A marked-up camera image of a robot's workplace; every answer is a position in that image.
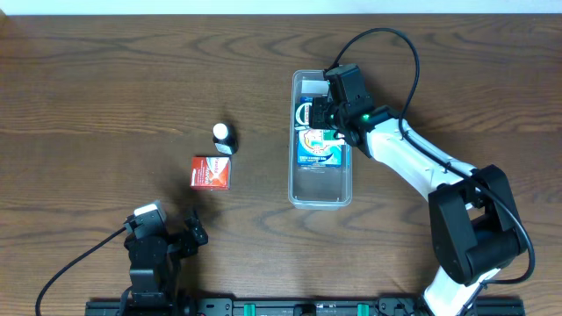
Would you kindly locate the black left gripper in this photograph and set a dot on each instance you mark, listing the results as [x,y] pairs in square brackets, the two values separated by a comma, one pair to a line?
[182,240]

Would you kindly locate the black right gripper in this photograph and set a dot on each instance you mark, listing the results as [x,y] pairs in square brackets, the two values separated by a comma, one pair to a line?
[320,116]

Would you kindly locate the white green Panadol box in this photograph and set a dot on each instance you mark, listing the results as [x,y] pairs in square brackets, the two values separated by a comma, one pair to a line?
[332,138]

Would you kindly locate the green Zam-Buk box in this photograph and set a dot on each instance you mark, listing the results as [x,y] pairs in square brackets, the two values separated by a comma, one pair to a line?
[302,116]

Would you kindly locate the blue Kool Fever box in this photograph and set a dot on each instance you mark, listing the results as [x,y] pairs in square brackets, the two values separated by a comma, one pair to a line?
[311,151]

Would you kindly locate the red orange Panadol box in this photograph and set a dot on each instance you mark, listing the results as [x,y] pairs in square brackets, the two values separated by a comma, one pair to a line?
[210,173]

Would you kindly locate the dark bottle white cap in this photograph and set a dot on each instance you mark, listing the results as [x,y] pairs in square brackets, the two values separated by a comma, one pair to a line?
[224,139]

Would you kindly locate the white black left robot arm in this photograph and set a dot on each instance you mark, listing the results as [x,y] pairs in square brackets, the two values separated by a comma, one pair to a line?
[155,256]

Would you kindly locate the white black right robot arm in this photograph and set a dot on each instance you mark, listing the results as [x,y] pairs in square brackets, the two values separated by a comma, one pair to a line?
[475,227]

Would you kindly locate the clear plastic container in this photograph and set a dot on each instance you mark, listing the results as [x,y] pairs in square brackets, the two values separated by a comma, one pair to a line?
[316,188]

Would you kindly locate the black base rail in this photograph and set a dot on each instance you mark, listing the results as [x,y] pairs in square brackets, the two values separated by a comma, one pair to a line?
[381,306]

